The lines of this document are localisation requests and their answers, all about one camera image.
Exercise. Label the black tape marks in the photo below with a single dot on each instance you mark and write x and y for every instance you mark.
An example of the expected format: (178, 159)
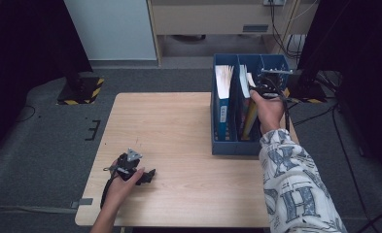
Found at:
(94, 130)

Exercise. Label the striped stand base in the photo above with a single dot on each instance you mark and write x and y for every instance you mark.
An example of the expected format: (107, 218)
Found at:
(88, 90)
(308, 93)

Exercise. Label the white panel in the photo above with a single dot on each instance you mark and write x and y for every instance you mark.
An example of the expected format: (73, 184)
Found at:
(114, 29)

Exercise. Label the white power strip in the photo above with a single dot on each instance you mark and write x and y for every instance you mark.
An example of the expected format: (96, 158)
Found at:
(273, 2)

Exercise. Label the person's left hand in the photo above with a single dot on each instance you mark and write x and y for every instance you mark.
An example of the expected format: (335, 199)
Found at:
(120, 192)

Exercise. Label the grey tape strip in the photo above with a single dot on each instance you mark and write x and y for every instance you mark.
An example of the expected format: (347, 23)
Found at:
(81, 203)

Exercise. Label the blue book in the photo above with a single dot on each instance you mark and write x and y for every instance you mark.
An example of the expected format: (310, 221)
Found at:
(223, 106)

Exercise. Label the grey floor mat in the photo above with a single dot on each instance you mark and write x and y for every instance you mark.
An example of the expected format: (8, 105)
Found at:
(49, 155)

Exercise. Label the black curtain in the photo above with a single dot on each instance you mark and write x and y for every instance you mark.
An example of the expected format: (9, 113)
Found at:
(23, 48)
(363, 48)

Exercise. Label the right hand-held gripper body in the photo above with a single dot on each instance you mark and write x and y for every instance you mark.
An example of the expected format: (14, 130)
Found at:
(271, 85)

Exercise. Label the yellow book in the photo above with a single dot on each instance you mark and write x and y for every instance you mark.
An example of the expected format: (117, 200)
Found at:
(251, 119)

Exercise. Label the blue file rack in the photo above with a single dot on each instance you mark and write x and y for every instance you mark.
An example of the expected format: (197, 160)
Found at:
(234, 147)

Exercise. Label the teal illustrated book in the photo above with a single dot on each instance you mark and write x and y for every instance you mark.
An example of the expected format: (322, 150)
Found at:
(243, 110)

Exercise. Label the grey vent plate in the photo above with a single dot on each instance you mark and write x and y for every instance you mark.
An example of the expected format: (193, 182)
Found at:
(255, 28)

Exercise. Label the beige cabinet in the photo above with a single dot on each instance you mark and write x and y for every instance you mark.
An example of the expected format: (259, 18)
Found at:
(211, 19)

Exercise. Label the person's right hand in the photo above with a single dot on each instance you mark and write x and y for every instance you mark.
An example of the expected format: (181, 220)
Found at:
(271, 113)

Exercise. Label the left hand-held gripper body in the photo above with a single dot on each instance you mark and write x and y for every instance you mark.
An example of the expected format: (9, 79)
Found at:
(127, 168)

